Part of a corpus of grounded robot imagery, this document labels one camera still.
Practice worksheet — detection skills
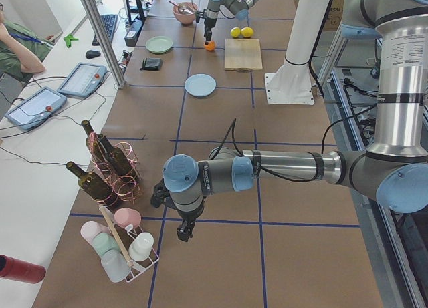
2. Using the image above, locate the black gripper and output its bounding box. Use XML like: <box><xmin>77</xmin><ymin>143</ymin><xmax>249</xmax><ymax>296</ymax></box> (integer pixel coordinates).
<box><xmin>171</xmin><ymin>197</ymin><xmax>205</xmax><ymax>242</ymax></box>
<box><xmin>204</xmin><ymin>17</ymin><xmax>217</xmax><ymax>43</ymax></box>

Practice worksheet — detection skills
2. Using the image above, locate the orange fruit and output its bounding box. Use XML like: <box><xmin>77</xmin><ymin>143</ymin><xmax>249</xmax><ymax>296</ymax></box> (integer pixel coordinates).
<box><xmin>204</xmin><ymin>41</ymin><xmax>216</xmax><ymax>51</ymax></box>

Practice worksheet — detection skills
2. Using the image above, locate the light blue plate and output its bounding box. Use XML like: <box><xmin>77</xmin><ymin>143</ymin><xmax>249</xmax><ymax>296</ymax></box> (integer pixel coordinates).
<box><xmin>184</xmin><ymin>73</ymin><xmax>217</xmax><ymax>97</ymax></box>

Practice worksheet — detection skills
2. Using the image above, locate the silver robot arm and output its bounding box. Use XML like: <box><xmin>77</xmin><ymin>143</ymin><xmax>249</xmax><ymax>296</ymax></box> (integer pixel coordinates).
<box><xmin>196</xmin><ymin>0</ymin><xmax>259</xmax><ymax>45</ymax></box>
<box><xmin>150</xmin><ymin>0</ymin><xmax>427</xmax><ymax>241</ymax></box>

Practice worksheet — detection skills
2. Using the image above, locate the light green plate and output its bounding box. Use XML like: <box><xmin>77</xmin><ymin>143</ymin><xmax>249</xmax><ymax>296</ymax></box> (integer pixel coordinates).
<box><xmin>145</xmin><ymin>36</ymin><xmax>173</xmax><ymax>54</ymax></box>

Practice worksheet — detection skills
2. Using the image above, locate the yellow lemon far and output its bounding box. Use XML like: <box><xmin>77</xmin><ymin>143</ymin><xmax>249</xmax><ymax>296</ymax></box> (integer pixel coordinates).
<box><xmin>230</xmin><ymin>27</ymin><xmax>241</xmax><ymax>39</ymax></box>

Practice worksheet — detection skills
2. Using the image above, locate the metal scoop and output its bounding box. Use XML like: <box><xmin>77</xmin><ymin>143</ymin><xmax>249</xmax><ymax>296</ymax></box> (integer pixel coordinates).
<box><xmin>169</xmin><ymin>1</ymin><xmax>195</xmax><ymax>14</ymax></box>

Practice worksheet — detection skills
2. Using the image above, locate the pink bowl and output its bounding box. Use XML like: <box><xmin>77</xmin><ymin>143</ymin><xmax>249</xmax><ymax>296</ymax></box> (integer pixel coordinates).
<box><xmin>172</xmin><ymin>2</ymin><xmax>199</xmax><ymax>25</ymax></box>

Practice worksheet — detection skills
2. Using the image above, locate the yellow lemon near board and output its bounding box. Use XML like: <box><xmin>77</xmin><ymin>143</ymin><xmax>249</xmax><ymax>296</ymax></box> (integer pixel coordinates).
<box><xmin>241</xmin><ymin>27</ymin><xmax>254</xmax><ymax>39</ymax></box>

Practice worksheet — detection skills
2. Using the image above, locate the bamboo cutting board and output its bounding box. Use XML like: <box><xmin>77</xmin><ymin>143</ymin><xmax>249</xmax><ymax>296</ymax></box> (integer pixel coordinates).
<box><xmin>224</xmin><ymin>39</ymin><xmax>263</xmax><ymax>71</ymax></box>

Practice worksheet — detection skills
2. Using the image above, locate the white cup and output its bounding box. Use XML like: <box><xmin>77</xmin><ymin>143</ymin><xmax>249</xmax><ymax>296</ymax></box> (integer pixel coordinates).
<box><xmin>128</xmin><ymin>232</ymin><xmax>154</xmax><ymax>262</ymax></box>

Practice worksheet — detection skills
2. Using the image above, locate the grey folded cloth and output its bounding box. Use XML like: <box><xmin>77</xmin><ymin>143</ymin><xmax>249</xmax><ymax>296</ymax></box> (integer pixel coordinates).
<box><xmin>140</xmin><ymin>57</ymin><xmax>163</xmax><ymax>71</ymax></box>

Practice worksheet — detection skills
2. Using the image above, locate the black computer box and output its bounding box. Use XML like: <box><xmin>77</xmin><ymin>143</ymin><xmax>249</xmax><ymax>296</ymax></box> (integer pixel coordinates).
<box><xmin>124</xmin><ymin>19</ymin><xmax>144</xmax><ymax>47</ymax></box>

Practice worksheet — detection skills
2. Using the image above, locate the pale grey cup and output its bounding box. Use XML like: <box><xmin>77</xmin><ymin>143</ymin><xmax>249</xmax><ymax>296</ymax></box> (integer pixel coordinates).
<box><xmin>100</xmin><ymin>249</ymin><xmax>131</xmax><ymax>283</ymax></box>

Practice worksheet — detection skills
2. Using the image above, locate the mint green cup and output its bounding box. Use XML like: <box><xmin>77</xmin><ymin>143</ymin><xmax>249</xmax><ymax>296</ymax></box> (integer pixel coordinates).
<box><xmin>91</xmin><ymin>233</ymin><xmax>120</xmax><ymax>257</ymax></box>

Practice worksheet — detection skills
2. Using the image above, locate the light pink cup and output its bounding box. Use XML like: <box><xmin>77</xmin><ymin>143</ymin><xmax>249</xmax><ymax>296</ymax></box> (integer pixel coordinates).
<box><xmin>80</xmin><ymin>221</ymin><xmax>110</xmax><ymax>245</ymax></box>

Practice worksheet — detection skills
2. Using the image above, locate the black keyboard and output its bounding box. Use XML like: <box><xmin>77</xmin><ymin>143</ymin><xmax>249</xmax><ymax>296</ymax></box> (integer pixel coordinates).
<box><xmin>100</xmin><ymin>14</ymin><xmax>118</xmax><ymax>43</ymax></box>

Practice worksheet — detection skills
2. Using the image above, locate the dark wine bottle middle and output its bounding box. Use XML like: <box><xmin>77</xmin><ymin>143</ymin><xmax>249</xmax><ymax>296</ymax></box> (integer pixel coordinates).
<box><xmin>97</xmin><ymin>134</ymin><xmax>138</xmax><ymax>181</ymax></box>

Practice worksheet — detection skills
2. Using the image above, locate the dark wine bottle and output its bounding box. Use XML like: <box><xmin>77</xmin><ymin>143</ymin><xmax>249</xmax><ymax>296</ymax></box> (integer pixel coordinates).
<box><xmin>97</xmin><ymin>134</ymin><xmax>138</xmax><ymax>181</ymax></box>
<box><xmin>81</xmin><ymin>120</ymin><xmax>104</xmax><ymax>163</ymax></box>
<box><xmin>66</xmin><ymin>161</ymin><xmax>121</xmax><ymax>211</ymax></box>

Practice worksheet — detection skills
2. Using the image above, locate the dark wine bottle front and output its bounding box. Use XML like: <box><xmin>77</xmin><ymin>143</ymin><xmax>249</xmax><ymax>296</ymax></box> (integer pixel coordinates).
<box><xmin>66</xmin><ymin>161</ymin><xmax>121</xmax><ymax>211</ymax></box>

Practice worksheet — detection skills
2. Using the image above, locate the black computer mouse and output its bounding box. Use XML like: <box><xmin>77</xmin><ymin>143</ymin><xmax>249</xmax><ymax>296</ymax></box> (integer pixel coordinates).
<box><xmin>85</xmin><ymin>50</ymin><xmax>101</xmax><ymax>59</ymax></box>

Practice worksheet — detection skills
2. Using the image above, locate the dark wine bottle back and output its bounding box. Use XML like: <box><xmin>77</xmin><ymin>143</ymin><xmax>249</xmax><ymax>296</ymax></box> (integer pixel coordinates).
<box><xmin>81</xmin><ymin>120</ymin><xmax>104</xmax><ymax>163</ymax></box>

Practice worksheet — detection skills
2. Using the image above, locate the teach pendant far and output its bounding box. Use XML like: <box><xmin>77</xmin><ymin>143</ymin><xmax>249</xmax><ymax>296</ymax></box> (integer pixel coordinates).
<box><xmin>57</xmin><ymin>62</ymin><xmax>107</xmax><ymax>98</ymax></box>

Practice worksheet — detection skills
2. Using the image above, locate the teach pendant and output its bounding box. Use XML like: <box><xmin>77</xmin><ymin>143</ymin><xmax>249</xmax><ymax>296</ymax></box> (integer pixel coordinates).
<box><xmin>5</xmin><ymin>87</ymin><xmax>67</xmax><ymax>130</ymax></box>
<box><xmin>57</xmin><ymin>62</ymin><xmax>107</xmax><ymax>98</ymax></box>

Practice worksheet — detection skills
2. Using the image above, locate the green clamp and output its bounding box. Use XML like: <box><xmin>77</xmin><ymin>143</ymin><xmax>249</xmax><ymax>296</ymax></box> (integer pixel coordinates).
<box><xmin>64</xmin><ymin>34</ymin><xmax>80</xmax><ymax>48</ymax></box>

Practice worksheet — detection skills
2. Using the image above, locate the red cylinder bottle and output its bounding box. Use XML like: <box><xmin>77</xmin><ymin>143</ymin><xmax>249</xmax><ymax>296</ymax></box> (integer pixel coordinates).
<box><xmin>1</xmin><ymin>255</ymin><xmax>46</xmax><ymax>284</ymax></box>

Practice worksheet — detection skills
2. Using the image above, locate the teach pendant near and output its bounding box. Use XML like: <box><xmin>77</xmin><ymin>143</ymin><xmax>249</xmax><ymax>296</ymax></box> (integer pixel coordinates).
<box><xmin>5</xmin><ymin>87</ymin><xmax>67</xmax><ymax>130</ymax></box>

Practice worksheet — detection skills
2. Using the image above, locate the person in green shirt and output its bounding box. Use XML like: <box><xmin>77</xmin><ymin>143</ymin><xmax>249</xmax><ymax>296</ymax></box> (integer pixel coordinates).
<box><xmin>1</xmin><ymin>4</ymin><xmax>54</xmax><ymax>83</ymax></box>

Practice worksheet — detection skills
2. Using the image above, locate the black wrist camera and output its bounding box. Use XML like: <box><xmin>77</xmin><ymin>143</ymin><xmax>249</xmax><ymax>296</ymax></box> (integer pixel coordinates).
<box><xmin>195</xmin><ymin>10</ymin><xmax>205</xmax><ymax>23</ymax></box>
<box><xmin>150</xmin><ymin>180</ymin><xmax>172</xmax><ymax>208</ymax></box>

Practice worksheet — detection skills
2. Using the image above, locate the white wire cup rack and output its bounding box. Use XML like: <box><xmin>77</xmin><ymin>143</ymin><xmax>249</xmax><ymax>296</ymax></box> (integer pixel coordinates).
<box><xmin>99</xmin><ymin>206</ymin><xmax>160</xmax><ymax>283</ymax></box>

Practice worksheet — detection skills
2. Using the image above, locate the copper wire bottle rack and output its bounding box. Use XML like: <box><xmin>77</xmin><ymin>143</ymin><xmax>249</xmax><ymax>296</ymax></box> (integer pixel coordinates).
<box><xmin>86</xmin><ymin>131</ymin><xmax>142</xmax><ymax>204</ymax></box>

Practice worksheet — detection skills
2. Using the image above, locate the white camera pole base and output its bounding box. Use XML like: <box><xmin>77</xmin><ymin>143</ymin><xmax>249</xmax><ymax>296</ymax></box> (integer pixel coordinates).
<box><xmin>265</xmin><ymin>0</ymin><xmax>331</xmax><ymax>105</ymax></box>

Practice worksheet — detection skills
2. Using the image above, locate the aluminium frame post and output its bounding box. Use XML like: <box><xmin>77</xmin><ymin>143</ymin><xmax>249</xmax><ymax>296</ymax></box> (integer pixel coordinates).
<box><xmin>80</xmin><ymin>0</ymin><xmax>126</xmax><ymax>89</ymax></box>

